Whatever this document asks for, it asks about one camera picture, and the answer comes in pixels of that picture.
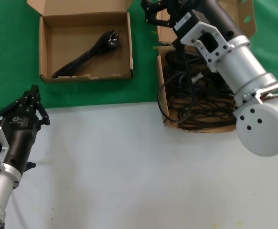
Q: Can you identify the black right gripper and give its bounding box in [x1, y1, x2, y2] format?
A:
[141, 0, 244, 41]

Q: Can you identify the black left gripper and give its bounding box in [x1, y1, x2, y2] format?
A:
[0, 84, 51, 176]

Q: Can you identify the black power cable with plug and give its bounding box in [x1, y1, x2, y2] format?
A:
[52, 29, 120, 79]

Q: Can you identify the shallow open cardboard box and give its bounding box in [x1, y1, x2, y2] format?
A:
[26, 0, 135, 83]

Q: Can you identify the cardboard box with holed lid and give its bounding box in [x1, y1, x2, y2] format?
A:
[156, 0, 258, 134]

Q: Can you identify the green cloth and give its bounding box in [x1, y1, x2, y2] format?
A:
[0, 0, 278, 113]

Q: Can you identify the black coiled cable bundle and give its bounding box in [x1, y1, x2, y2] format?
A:
[165, 66, 225, 82]
[167, 81, 235, 101]
[165, 51, 203, 65]
[177, 100, 238, 131]

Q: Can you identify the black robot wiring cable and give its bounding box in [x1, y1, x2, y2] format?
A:
[157, 40, 203, 125]

